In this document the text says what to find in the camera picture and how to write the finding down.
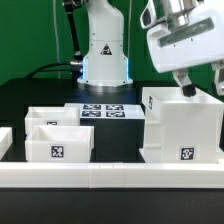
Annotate white fence wall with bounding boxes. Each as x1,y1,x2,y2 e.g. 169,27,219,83
0,162,224,188
0,127,13,160

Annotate white front fence wall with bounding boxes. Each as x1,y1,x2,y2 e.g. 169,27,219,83
0,162,224,188

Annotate white drawer tray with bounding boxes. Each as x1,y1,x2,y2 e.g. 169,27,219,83
25,107,80,135
25,125,94,163

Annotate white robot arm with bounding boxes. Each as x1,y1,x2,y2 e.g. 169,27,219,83
79,0,224,97

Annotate white base tag plate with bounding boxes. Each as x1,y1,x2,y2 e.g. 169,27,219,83
65,103,145,120

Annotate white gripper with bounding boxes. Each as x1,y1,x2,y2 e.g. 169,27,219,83
140,0,224,97

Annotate black cable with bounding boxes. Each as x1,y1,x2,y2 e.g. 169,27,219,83
24,61,83,80

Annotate white left fence wall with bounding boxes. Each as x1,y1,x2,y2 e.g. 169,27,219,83
0,127,13,160

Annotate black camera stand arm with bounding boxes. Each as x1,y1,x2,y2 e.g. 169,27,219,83
63,0,83,60

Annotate white thin cable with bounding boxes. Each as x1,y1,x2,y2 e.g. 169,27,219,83
52,0,62,80

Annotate white drawer cabinet box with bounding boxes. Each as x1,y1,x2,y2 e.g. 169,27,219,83
140,87,224,163

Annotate white front drawer tray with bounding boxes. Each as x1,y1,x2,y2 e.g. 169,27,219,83
25,125,94,163

